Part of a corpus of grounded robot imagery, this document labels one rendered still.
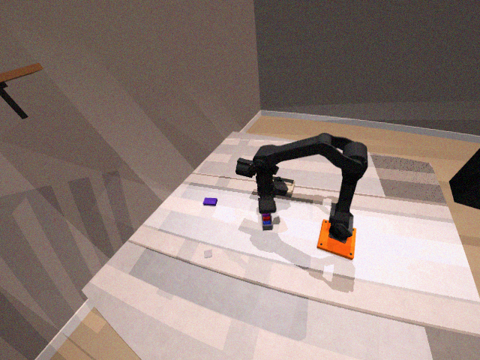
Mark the purple rectangular block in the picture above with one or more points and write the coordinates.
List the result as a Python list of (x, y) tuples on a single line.
[(210, 201)]

